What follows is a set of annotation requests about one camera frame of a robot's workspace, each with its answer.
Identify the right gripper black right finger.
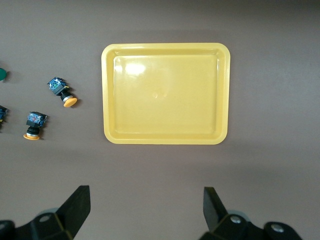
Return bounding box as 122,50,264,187
199,186,304,240

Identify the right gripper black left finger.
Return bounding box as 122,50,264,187
0,185,91,240

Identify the yellow push button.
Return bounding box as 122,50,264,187
46,76,78,108
23,111,48,141

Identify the yellow plastic tray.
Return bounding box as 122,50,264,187
101,42,231,145

